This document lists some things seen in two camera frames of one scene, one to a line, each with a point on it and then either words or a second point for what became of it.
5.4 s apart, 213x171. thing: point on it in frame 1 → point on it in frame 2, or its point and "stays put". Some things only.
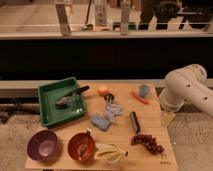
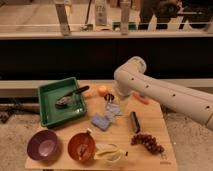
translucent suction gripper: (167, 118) → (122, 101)
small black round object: (109, 97) stays put
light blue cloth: (112, 110) stays put
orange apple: (102, 91) stays put
